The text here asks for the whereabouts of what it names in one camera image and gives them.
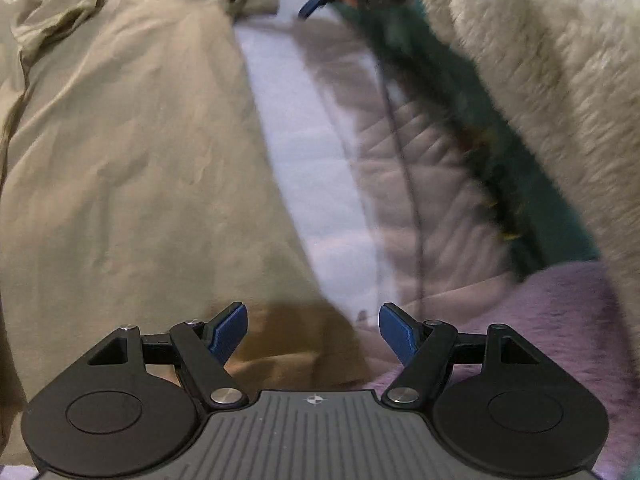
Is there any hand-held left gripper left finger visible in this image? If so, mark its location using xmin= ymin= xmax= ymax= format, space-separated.
xmin=87 ymin=302 xmax=249 ymax=408

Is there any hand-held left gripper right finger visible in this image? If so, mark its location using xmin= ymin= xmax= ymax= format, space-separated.
xmin=379 ymin=303 xmax=543 ymax=407

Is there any khaki t-shirt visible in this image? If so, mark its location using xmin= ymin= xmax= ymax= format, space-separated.
xmin=0 ymin=0 xmax=376 ymax=466

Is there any bed with lilac quilt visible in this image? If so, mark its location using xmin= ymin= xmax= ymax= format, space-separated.
xmin=0 ymin=0 xmax=531 ymax=396

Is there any teal printed blanket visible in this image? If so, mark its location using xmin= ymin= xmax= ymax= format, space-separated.
xmin=280 ymin=0 xmax=601 ymax=281

